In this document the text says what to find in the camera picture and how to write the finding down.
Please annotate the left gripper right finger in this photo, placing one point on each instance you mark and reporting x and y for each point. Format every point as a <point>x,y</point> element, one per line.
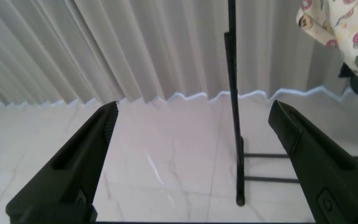
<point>331,174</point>

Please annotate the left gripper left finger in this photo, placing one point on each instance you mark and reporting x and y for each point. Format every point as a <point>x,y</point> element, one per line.
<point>64,177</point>

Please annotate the cream printed garment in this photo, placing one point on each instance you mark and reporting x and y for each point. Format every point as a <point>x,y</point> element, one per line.
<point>350,25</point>

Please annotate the black clothes rack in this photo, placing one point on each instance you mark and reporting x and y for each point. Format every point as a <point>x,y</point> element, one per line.
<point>233,93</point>

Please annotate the white curtain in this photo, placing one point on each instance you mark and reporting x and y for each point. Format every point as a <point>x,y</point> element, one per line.
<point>104,46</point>

